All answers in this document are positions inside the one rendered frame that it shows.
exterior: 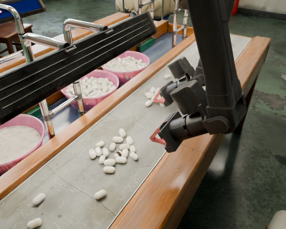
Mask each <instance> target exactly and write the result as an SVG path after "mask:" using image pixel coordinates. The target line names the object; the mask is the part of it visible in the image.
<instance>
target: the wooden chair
mask: <svg viewBox="0 0 286 229"><path fill-rule="evenodd" d="M23 25H24V29H25V33H33V32H32V29H31V27H32V26H33V25H32V24H23ZM17 33H18V32H17V29H16V26H15V23H10V22H8V23H5V24H1V25H0V43H4V44H6V45H7V48H5V49H3V50H1V51H0V54H2V53H4V52H6V51H8V52H9V55H10V54H12V53H14V49H13V46H12V45H20V46H21V43H17V42H14V41H15V40H17V39H19V36H18V34H17ZM33 45H35V43H32V42H31V46H33ZM2 57H4V56H0V58H2Z"/></svg>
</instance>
